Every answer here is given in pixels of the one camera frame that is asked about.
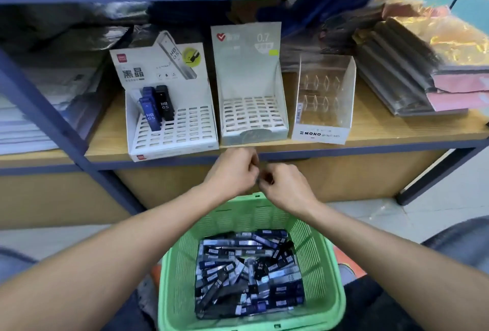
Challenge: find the person's left hand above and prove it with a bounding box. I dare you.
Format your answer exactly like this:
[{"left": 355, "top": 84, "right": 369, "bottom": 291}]
[{"left": 202, "top": 147, "right": 261, "bottom": 203}]

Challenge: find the stack of wrapped paper packs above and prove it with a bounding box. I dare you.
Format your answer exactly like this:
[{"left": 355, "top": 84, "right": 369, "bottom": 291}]
[{"left": 0, "top": 25, "right": 132, "bottom": 157}]

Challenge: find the pile of lead cases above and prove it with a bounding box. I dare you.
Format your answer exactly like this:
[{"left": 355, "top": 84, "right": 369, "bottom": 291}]
[{"left": 195, "top": 229, "right": 305, "bottom": 320}]

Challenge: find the white display box red label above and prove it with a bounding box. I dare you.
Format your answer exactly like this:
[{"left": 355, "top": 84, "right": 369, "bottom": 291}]
[{"left": 109, "top": 30, "right": 220, "bottom": 163}]

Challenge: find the clear plastic display box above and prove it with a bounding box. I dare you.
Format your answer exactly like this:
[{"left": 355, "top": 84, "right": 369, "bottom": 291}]
[{"left": 291, "top": 53, "right": 358, "bottom": 146}]

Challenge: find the green plastic basket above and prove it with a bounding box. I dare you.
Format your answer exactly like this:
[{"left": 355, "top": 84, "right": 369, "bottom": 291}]
[{"left": 158, "top": 193, "right": 347, "bottom": 331}]

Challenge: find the person's right hand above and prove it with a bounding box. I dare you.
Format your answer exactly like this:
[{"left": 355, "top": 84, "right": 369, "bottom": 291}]
[{"left": 258, "top": 162, "right": 322, "bottom": 218}]

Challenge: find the person's left forearm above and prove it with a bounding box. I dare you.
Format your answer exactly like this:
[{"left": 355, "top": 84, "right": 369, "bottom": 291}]
[{"left": 0, "top": 185, "right": 230, "bottom": 331}]

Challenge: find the pale green display box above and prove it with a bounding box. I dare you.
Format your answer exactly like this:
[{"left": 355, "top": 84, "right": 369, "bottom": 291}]
[{"left": 211, "top": 22, "right": 290, "bottom": 148}]

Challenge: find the person's right forearm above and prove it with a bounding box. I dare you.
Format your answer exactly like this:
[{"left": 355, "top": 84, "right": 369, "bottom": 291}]
[{"left": 302, "top": 201, "right": 489, "bottom": 331}]

